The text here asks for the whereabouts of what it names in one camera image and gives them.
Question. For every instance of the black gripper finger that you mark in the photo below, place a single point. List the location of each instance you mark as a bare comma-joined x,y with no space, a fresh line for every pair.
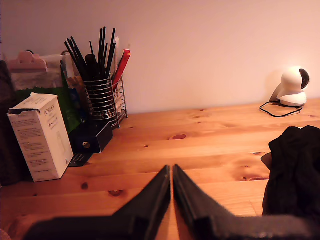
150,200
195,200

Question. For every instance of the black shorts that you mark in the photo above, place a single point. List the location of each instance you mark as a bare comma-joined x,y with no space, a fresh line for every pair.
292,170

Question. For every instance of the black card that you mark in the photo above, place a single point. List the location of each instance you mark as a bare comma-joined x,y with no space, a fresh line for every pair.
80,160

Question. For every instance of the navy blue box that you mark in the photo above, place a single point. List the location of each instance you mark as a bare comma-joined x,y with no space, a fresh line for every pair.
92,137

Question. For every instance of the green foil bag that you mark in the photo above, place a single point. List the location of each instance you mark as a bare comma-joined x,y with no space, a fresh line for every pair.
68,110

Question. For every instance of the white cardboard carton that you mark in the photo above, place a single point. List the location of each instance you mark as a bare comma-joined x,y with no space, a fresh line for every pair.
42,140

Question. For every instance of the printed snack packet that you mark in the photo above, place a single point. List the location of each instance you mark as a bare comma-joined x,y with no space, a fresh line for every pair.
77,92

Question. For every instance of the black chopstick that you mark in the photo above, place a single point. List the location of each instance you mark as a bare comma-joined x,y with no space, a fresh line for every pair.
112,57
103,50
76,53
80,52
75,60
100,50
111,50

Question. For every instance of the black spoon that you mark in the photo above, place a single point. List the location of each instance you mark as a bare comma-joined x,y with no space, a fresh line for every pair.
90,62

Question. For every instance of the dark brown bag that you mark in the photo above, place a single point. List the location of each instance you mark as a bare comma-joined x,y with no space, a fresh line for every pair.
5,150

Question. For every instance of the white chopstick sleeve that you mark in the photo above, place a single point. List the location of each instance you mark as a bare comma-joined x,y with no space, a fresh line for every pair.
116,50

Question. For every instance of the white clipped bag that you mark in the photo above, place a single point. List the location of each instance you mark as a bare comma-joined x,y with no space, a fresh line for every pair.
37,77

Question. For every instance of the pink bag clip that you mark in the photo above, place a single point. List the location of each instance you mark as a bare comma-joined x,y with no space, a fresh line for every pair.
27,62

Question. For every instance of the white security camera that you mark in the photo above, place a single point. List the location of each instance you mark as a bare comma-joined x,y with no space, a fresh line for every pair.
291,85

